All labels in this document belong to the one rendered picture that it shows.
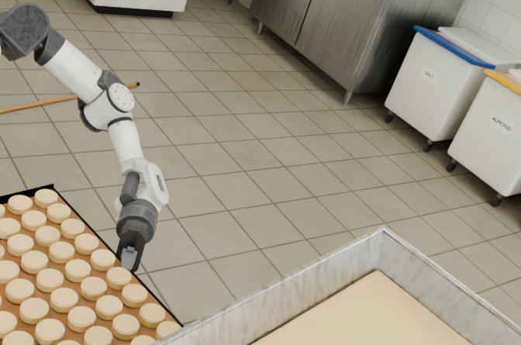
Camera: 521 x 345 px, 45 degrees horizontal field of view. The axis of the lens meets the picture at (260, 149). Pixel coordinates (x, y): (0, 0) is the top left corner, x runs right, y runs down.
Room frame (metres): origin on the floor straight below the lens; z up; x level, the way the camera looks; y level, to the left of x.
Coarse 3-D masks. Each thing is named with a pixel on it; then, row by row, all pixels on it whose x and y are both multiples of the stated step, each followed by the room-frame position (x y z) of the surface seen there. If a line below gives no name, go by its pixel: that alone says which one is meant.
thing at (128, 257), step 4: (124, 248) 1.07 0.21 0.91; (128, 248) 1.06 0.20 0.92; (132, 248) 1.07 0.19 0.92; (124, 252) 1.06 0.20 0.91; (128, 252) 1.06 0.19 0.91; (132, 252) 1.06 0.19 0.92; (136, 252) 1.07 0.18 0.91; (124, 256) 1.05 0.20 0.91; (128, 256) 1.05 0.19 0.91; (132, 256) 1.05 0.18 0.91; (124, 260) 1.03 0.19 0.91; (128, 260) 1.04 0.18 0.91; (132, 260) 1.04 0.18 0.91; (120, 264) 1.03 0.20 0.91; (124, 264) 1.02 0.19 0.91; (128, 264) 1.03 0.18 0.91; (132, 264) 1.03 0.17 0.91; (128, 268) 1.01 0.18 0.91
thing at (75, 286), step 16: (32, 208) 1.11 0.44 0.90; (48, 224) 1.07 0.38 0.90; (0, 240) 0.98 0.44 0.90; (64, 240) 1.04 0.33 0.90; (48, 256) 0.98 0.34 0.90; (80, 256) 1.01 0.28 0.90; (96, 272) 0.98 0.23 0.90; (0, 288) 0.86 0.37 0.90; (112, 288) 0.96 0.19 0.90; (16, 304) 0.84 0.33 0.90; (48, 304) 0.86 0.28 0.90; (80, 304) 0.89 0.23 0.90; (144, 304) 0.94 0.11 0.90; (64, 320) 0.84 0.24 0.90; (96, 320) 0.86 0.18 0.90; (112, 320) 0.88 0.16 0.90; (32, 336) 0.78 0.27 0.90; (64, 336) 0.80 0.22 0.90; (80, 336) 0.81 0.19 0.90; (112, 336) 0.84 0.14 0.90
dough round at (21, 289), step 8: (16, 280) 0.87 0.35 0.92; (24, 280) 0.88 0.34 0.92; (8, 288) 0.84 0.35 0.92; (16, 288) 0.85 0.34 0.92; (24, 288) 0.86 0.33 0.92; (32, 288) 0.86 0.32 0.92; (8, 296) 0.84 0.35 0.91; (16, 296) 0.84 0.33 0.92; (24, 296) 0.84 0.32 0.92; (32, 296) 0.86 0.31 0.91
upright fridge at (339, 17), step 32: (256, 0) 5.38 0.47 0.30; (288, 0) 5.09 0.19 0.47; (320, 0) 4.85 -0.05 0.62; (352, 0) 4.63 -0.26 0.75; (384, 0) 4.43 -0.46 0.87; (416, 0) 4.64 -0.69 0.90; (448, 0) 4.89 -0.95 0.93; (256, 32) 5.44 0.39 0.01; (288, 32) 5.00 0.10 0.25; (320, 32) 4.76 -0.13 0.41; (352, 32) 4.54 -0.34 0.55; (384, 32) 4.50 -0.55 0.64; (416, 32) 4.75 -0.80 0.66; (320, 64) 4.67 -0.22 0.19; (352, 64) 4.46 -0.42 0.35; (384, 64) 4.61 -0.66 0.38
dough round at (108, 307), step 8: (104, 296) 0.91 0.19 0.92; (112, 296) 0.91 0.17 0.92; (96, 304) 0.88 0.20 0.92; (104, 304) 0.89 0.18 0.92; (112, 304) 0.90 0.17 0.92; (120, 304) 0.90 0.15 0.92; (96, 312) 0.88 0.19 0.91; (104, 312) 0.87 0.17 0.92; (112, 312) 0.88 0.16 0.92; (120, 312) 0.89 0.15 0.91
